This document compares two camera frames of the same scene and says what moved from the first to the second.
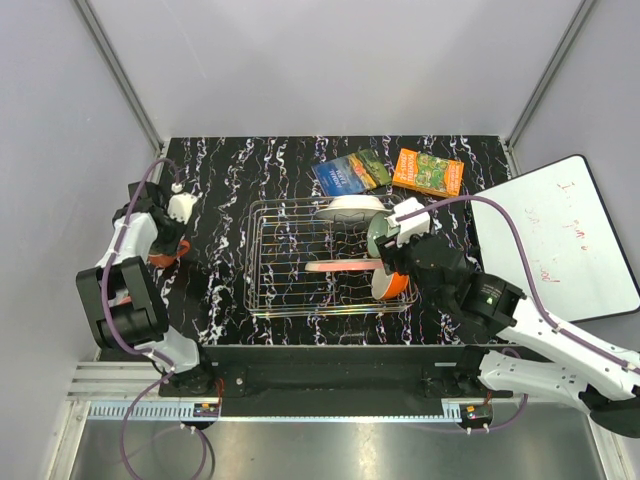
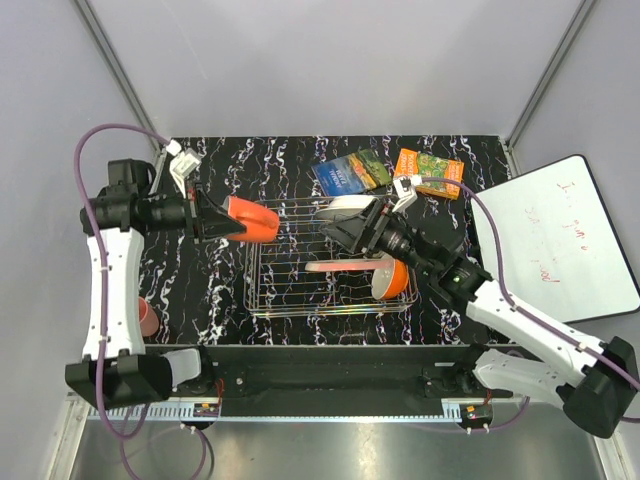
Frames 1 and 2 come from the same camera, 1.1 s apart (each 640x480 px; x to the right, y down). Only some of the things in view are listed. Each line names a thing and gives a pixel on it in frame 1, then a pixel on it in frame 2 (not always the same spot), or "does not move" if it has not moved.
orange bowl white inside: x=386 y=287 does not move
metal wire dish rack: x=312 y=255 does not move
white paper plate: x=352 y=210 does not move
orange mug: x=166 y=260 → x=260 y=219
